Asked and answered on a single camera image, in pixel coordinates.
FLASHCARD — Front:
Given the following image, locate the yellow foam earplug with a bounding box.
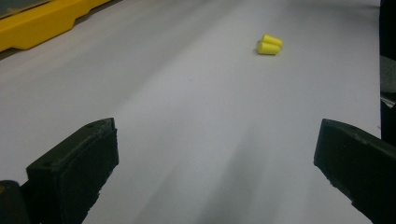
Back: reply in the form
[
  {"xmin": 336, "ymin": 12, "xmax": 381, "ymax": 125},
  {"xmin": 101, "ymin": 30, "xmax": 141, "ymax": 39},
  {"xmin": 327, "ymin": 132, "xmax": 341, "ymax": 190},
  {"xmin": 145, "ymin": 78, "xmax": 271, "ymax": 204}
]
[
  {"xmin": 261, "ymin": 33, "xmax": 285, "ymax": 49},
  {"xmin": 256, "ymin": 40, "xmax": 281, "ymax": 57}
]

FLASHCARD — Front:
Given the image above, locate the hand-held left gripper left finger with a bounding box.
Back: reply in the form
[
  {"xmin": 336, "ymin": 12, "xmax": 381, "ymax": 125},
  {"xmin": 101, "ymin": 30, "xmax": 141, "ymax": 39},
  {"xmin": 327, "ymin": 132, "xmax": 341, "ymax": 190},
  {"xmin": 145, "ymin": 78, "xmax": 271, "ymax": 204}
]
[{"xmin": 25, "ymin": 117, "xmax": 120, "ymax": 224}]

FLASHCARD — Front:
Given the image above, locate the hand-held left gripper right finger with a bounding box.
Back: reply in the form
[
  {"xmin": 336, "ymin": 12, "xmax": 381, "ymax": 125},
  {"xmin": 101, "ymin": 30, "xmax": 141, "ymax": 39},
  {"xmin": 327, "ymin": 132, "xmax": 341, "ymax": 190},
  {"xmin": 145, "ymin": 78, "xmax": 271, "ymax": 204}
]
[{"xmin": 313, "ymin": 118, "xmax": 396, "ymax": 224}]

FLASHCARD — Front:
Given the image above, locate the yellow black organizer case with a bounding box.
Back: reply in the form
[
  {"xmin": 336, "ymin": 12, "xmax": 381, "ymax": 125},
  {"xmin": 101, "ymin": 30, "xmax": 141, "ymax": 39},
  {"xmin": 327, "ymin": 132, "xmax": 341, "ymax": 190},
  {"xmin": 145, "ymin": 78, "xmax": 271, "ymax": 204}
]
[{"xmin": 0, "ymin": 0, "xmax": 112, "ymax": 54}]

